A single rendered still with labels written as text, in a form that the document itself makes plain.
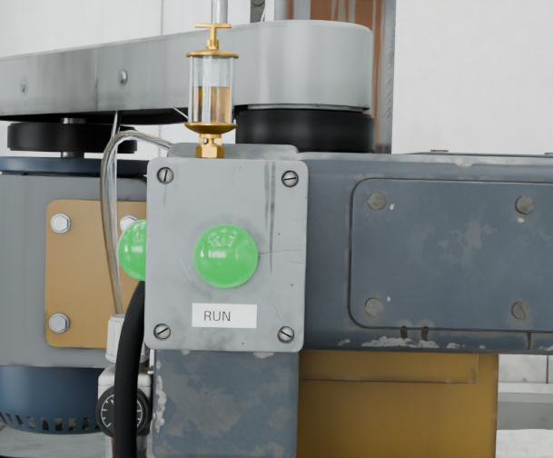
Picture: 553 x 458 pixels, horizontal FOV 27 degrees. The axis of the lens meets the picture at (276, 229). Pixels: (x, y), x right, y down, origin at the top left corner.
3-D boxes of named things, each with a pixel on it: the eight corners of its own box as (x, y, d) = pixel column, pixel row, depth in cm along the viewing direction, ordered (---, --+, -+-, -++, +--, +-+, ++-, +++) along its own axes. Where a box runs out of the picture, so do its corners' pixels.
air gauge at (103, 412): (93, 439, 78) (94, 386, 77) (97, 433, 79) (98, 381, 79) (147, 441, 78) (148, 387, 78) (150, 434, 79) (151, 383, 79)
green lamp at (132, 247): (113, 283, 54) (113, 220, 54) (121, 277, 57) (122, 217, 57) (166, 284, 54) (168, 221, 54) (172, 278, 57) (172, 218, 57)
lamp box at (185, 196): (143, 349, 53) (147, 156, 53) (153, 335, 58) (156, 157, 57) (303, 353, 53) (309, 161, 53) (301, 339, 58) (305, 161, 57)
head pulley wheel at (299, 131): (232, 150, 69) (233, 108, 69) (236, 152, 78) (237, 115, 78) (381, 154, 69) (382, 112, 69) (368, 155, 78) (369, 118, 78)
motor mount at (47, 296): (-42, 367, 96) (-40, 174, 95) (-22, 354, 102) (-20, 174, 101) (295, 375, 96) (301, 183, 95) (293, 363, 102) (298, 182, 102)
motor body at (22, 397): (-34, 439, 100) (-31, 154, 99) (5, 403, 115) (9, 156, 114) (140, 443, 100) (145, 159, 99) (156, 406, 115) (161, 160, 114)
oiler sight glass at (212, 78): (185, 122, 60) (187, 54, 60) (189, 124, 62) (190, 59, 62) (232, 123, 60) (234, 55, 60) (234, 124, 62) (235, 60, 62)
